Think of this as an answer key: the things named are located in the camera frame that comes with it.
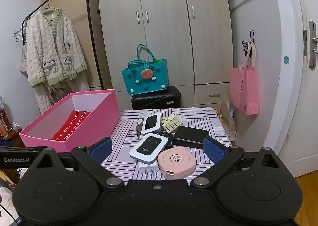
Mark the silver blue wifi router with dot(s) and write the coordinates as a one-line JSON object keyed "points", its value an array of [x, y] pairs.
{"points": [[152, 123]]}

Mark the orange white plastic bag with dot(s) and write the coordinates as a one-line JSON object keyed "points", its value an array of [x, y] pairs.
{"points": [[219, 115]]}

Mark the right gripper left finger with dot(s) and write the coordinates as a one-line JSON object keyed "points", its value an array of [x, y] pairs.
{"points": [[91, 159]]}

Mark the black hard suitcase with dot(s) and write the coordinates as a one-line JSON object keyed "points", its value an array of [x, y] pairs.
{"points": [[164, 99]]}

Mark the silver key bunch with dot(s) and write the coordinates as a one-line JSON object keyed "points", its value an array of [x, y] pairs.
{"points": [[139, 127]]}

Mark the teal felt handbag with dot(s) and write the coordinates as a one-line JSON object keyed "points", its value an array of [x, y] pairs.
{"points": [[141, 77]]}

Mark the silver door handle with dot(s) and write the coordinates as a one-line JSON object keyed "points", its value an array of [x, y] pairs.
{"points": [[313, 40]]}

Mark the striped white tablecloth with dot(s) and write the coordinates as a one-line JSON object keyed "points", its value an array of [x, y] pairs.
{"points": [[124, 138]]}

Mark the black phone battery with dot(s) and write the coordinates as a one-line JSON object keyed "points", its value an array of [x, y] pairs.
{"points": [[170, 137]]}

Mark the pink paper shopping bag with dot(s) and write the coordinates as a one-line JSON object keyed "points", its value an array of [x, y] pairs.
{"points": [[244, 94]]}

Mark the beige wooden wardrobe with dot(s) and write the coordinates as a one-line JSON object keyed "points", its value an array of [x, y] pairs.
{"points": [[194, 36]]}

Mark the black rectangular power bank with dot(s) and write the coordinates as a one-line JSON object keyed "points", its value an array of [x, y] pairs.
{"points": [[189, 137]]}

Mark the pink cardboard storage box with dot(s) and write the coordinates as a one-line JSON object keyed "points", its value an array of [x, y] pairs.
{"points": [[99, 124]]}

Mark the white usb wall charger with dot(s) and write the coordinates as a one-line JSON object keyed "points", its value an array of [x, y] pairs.
{"points": [[148, 169]]}

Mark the cream knitted cardigan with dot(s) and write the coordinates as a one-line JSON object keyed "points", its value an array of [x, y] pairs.
{"points": [[55, 63]]}

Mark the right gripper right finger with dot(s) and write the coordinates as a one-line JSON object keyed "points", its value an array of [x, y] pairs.
{"points": [[224, 158]]}

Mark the cream yellow hair claw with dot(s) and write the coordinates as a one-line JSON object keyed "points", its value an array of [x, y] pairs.
{"points": [[171, 123]]}

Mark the pink round tape measure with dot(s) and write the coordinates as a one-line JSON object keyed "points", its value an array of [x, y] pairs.
{"points": [[176, 163]]}

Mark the black clothes rack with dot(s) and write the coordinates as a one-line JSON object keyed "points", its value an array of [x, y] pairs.
{"points": [[84, 16]]}

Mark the white black wifi router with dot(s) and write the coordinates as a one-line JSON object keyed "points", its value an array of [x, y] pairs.
{"points": [[148, 148]]}

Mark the white door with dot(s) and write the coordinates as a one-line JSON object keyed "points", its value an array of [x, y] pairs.
{"points": [[299, 152]]}

